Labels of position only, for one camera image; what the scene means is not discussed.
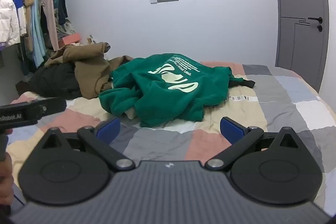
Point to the light blue hanging garment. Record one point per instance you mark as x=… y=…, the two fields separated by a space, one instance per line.
x=36 y=29

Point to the white plastic bag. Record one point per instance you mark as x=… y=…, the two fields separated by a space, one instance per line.
x=92 y=39

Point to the person's left hand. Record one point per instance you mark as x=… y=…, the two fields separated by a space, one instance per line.
x=5 y=179

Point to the pink box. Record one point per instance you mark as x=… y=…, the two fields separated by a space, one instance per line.
x=71 y=38

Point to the camouflage cloth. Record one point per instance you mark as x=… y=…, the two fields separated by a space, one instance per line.
x=67 y=28

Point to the dark hanging garment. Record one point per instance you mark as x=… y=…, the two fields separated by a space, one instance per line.
x=62 y=11

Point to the brown hoodie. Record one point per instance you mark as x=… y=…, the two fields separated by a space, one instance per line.
x=86 y=66

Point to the white puffer jacket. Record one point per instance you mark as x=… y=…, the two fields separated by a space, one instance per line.
x=9 y=16

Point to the black garment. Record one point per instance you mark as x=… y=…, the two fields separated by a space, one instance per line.
x=55 y=79

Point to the green printed sweatshirt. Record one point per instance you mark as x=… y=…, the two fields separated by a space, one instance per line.
x=162 y=92

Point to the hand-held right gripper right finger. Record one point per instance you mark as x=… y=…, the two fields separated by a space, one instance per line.
x=231 y=129

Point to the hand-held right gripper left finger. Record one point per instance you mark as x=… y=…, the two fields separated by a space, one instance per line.
x=109 y=129

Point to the checkered bed sheet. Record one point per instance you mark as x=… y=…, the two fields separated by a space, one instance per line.
x=236 y=140

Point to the black door lock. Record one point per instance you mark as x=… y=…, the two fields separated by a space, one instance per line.
x=320 y=28

